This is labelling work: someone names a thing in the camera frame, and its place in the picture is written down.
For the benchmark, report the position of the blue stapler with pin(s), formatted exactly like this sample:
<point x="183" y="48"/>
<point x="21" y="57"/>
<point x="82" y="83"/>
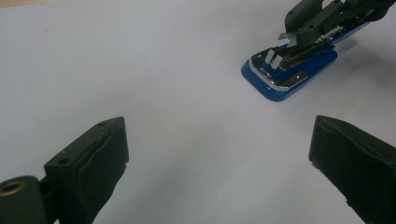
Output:
<point x="289" y="77"/>

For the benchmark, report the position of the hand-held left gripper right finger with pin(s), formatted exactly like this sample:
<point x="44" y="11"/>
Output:
<point x="358" y="161"/>

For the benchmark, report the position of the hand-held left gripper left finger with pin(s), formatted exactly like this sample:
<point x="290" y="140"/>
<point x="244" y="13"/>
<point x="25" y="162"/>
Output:
<point x="87" y="161"/>

